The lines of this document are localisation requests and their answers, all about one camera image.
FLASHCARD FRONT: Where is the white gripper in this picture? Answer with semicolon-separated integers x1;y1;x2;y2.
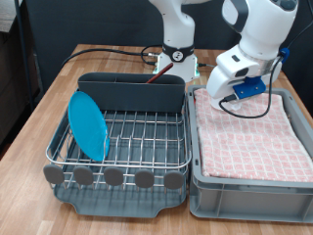
206;44;284;111

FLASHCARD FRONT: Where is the brown wooden spoon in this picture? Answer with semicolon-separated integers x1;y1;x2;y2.
145;62;174;84

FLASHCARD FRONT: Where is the blue plate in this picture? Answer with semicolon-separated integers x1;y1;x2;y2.
67;90;111;163

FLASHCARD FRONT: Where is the pink checked towel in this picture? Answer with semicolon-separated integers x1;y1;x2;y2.
194;87;313;183

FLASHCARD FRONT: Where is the dark grey utensil caddy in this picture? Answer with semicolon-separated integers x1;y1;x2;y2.
77;71;187;114

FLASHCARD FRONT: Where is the grey plastic crate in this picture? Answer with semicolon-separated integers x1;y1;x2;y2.
186;83;313;223

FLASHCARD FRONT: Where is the dark grey backdrop curtain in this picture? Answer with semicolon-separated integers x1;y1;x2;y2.
24;0;313;116

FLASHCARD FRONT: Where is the dark metal pole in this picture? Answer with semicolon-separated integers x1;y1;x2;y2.
13;0;35;111

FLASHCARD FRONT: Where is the wrist camera on blue mount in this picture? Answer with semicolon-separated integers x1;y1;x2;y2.
223;76;267;103

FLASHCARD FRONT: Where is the black camera cable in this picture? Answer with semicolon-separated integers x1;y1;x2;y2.
218;19;313;119

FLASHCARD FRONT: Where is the blue cable clip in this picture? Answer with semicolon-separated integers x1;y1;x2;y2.
279;47;291;64

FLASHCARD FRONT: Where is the looped black cable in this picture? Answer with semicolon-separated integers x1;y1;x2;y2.
140;44;163;66

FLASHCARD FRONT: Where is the long black cable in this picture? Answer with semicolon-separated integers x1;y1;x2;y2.
60;48;157;70

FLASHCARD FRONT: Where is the metal wire dish rack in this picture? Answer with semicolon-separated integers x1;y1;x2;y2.
42;87;194;193

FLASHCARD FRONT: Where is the white wire dish rack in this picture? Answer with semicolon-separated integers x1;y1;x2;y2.
53;92;189;219

